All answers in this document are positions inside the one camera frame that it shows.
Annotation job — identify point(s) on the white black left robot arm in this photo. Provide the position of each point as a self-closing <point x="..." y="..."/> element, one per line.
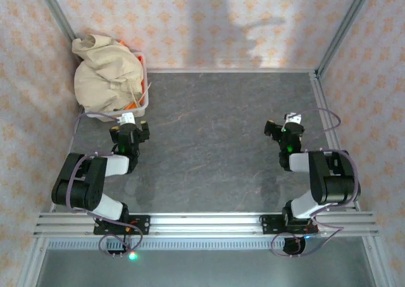
<point x="79" y="185"/>

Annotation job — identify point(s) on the beige shorts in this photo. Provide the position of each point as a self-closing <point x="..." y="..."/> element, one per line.
<point x="104" y="74"/>

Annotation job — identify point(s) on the white perforated plastic basket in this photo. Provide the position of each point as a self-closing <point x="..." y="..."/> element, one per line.
<point x="139" y="111"/>

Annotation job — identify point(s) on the green indicator light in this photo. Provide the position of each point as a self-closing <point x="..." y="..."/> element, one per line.
<point x="132" y="255"/>

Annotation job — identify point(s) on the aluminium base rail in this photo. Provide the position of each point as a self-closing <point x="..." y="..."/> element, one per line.
<point x="205" y="225"/>

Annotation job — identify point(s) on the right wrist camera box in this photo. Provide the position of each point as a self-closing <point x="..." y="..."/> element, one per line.
<point x="293" y="118"/>

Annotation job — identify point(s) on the red-orange shorts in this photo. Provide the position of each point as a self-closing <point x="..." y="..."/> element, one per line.
<point x="121" y="42"/>

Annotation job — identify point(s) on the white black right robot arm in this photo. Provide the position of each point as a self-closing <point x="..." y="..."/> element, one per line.
<point x="332" y="185"/>

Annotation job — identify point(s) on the aluminium side rail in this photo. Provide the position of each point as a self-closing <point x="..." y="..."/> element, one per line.
<point x="322" y="109"/>

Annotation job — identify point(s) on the aluminium frame post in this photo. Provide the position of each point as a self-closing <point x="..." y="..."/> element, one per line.
<point x="345" y="24"/>
<point x="57" y="11"/>

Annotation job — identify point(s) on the aluminium lower frame bar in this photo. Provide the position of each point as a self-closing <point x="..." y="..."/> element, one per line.
<point x="378" y="261"/>
<point x="30" y="265"/>

